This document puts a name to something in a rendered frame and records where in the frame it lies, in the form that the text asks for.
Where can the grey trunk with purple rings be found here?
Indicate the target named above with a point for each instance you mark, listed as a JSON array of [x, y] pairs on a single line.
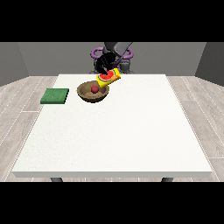
[[126, 66]]

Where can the dark table leg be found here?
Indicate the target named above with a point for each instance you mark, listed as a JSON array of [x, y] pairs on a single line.
[[167, 179], [56, 179]]

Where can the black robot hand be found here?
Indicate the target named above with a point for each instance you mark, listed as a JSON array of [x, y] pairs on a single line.
[[104, 61]]

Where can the yellow cup with melon print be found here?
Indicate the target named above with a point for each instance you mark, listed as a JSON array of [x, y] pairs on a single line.
[[109, 78]]

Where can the green square pad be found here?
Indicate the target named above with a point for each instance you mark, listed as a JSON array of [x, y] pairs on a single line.
[[54, 95]]

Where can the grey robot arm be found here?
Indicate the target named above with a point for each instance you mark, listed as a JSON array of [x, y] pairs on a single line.
[[119, 47]]

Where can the small red ball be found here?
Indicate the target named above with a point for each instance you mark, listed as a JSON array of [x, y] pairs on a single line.
[[94, 89]]

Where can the brown wooden bowl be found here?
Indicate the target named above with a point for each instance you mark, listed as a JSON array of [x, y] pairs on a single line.
[[87, 95]]

